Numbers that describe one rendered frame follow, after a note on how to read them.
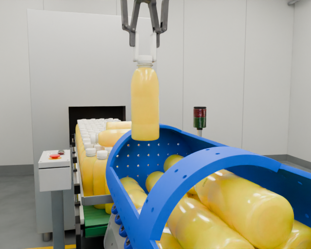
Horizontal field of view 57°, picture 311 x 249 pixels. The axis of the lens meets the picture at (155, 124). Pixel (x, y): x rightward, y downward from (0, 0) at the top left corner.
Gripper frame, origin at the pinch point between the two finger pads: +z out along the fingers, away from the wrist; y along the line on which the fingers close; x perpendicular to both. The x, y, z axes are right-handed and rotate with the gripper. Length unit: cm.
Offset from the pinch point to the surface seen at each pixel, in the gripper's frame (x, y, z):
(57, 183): 27, -23, 41
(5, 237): 211, -77, 144
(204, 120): 51, 42, 24
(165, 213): -35.7, -6.3, 27.4
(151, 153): 10.1, 4.8, 29.0
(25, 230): 220, -61, 144
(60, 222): 35, -22, 58
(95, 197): 24, -11, 46
